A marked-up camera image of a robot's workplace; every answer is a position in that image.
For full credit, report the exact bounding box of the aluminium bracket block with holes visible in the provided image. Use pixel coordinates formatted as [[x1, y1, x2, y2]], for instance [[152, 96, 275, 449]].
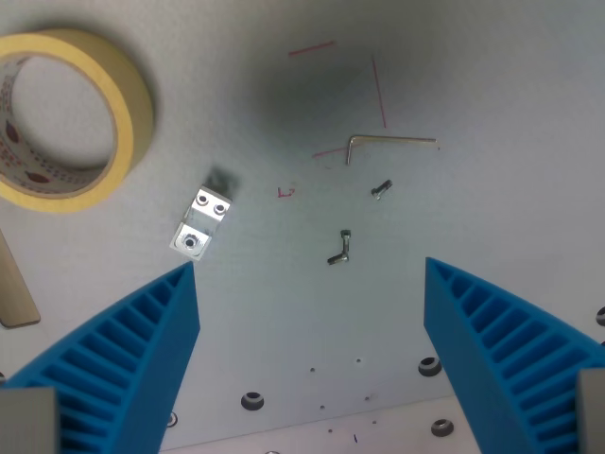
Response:
[[169, 185, 234, 263]]

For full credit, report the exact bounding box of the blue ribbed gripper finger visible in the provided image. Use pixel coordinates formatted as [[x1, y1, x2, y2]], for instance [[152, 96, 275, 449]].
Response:
[[0, 261, 201, 454], [423, 256, 605, 454]]

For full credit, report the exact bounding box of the yellow masking tape roll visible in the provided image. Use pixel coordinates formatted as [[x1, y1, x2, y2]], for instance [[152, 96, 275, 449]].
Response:
[[0, 27, 155, 217]]

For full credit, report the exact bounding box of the light wooden stick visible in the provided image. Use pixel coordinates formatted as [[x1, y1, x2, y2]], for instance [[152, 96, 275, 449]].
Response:
[[0, 229, 42, 329]]

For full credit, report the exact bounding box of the silver hex allen key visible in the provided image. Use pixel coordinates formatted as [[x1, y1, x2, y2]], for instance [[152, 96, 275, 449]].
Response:
[[345, 134, 441, 166]]

